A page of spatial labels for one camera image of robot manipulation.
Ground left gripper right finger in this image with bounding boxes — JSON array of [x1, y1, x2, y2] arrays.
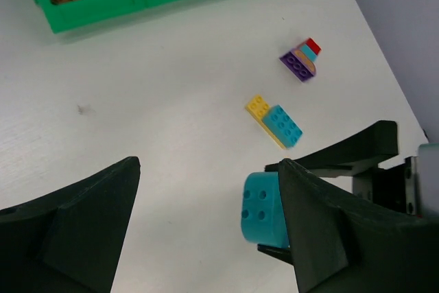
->
[[278, 159, 438, 292]]

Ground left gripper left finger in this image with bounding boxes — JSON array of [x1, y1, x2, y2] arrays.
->
[[1, 156, 141, 292]]

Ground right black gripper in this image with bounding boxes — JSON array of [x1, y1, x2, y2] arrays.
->
[[264, 119, 421, 217]]

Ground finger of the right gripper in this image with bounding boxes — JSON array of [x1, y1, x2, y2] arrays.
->
[[257, 244, 294, 266]]

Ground teal rounded lego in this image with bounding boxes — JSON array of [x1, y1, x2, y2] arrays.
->
[[241, 172, 289, 248]]

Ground teal lego brick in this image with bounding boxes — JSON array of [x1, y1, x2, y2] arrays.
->
[[262, 105, 302, 149]]

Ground yellow lego brick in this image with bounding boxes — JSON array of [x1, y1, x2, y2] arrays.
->
[[245, 94, 286, 150]]

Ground pink teal red lego cluster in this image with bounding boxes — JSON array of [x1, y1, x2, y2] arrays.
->
[[279, 38, 321, 82]]

